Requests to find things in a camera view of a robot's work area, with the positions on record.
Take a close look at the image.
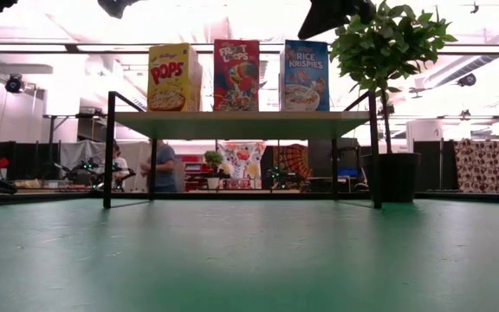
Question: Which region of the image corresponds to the white cloth screen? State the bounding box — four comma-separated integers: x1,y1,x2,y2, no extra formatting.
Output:
117,140,152,192

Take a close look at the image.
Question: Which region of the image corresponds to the brown dotted cloth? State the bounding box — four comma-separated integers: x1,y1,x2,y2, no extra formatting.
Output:
453,138,499,194

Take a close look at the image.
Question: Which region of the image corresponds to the red storage rack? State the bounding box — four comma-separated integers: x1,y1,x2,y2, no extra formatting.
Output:
179,153,207,192

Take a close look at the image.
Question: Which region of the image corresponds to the wooden shelf with black legs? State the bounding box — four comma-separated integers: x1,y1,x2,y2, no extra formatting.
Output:
103,90,384,210

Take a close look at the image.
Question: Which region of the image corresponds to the black cabinet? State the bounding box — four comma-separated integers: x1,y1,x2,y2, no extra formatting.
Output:
308,138,361,192

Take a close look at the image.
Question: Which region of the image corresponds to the colourful floral cloth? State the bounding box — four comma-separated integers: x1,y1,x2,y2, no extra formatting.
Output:
217,141,267,190

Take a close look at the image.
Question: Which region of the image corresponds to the black ceiling spotlight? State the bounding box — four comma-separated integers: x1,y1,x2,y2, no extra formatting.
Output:
456,72,478,88
4,74,25,94

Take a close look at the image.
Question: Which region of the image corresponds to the yellow Corn Pops cereal box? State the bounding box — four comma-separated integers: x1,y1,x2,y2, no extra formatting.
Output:
146,42,204,113

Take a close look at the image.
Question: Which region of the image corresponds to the blue Rice Krispies cereal box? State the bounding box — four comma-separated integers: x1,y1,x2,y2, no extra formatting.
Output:
279,39,331,113

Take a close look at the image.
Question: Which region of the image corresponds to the horizontal overhead frame bar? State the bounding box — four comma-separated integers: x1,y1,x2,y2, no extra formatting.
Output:
0,42,499,55

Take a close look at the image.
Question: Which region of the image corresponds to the black partition panel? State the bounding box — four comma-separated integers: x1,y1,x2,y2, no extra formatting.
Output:
0,140,62,181
413,140,455,192

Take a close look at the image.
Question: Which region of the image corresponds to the white cabinet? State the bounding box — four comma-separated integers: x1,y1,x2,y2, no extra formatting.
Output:
405,119,444,142

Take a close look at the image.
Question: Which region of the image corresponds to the small plant in white pot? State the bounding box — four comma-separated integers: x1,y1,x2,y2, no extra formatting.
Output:
204,150,224,191

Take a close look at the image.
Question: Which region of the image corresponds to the green plant in black pot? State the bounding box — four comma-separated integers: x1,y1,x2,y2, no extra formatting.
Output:
329,0,458,204

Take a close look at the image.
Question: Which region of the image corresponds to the orange mandala cloth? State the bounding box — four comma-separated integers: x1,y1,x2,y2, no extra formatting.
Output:
273,144,314,187

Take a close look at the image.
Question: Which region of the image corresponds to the green table mat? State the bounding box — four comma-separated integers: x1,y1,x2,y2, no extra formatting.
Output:
0,198,499,312

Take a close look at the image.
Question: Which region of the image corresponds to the person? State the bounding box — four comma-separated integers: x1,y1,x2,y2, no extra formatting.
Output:
101,142,132,192
139,139,177,194

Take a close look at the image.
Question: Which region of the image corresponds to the red Froot Loops cereal box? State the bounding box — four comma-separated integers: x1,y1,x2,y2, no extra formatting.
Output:
213,38,261,113

